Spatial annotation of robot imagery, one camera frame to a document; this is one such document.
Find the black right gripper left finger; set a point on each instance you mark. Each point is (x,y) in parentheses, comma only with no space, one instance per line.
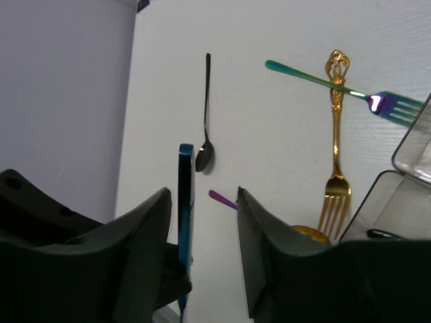
(60,266)

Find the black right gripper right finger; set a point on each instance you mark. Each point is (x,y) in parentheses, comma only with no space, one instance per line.
(290,277)

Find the purple gold spoon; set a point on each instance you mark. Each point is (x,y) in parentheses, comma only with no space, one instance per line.
(221,199)

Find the black spoon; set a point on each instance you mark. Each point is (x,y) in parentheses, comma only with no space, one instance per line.
(205,152)

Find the blue knife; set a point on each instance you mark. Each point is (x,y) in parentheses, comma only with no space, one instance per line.
(186,200)

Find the black knife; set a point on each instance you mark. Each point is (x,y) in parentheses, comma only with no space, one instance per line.
(376,233)

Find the clear tiered utensil organizer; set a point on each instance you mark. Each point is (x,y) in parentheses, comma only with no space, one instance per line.
(398,202)

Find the rainbow fork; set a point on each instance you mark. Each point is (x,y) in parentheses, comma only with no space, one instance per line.
(391,106)

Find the gold ornate fork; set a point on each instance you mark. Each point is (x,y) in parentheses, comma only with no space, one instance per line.
(337,191)

